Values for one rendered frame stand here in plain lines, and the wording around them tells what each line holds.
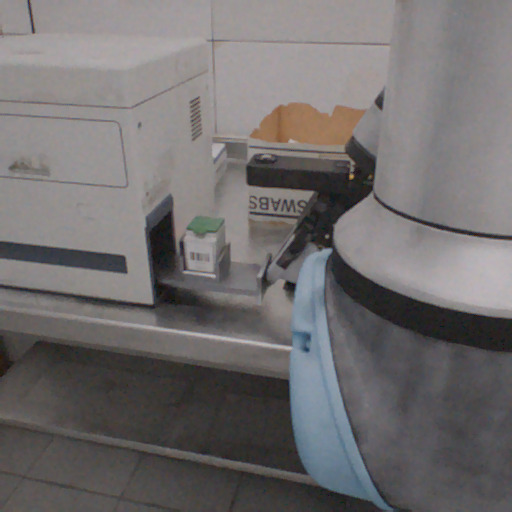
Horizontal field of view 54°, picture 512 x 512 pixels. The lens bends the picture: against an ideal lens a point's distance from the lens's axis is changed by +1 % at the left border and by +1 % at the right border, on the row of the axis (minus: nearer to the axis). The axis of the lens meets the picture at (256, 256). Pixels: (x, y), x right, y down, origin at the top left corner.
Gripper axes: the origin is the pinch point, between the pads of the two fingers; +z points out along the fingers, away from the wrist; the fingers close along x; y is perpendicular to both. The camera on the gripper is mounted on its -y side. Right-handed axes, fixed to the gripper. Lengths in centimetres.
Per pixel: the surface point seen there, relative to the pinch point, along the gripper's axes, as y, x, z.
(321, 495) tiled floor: 53, 39, 76
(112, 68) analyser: -25.9, -4.3, -13.6
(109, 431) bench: -6, 25, 79
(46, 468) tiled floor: -16, 30, 115
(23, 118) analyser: -33.1, -4.5, -2.9
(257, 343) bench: 2.8, -8.1, 3.9
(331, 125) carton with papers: -1, 53, -6
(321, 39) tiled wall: -12, 60, -18
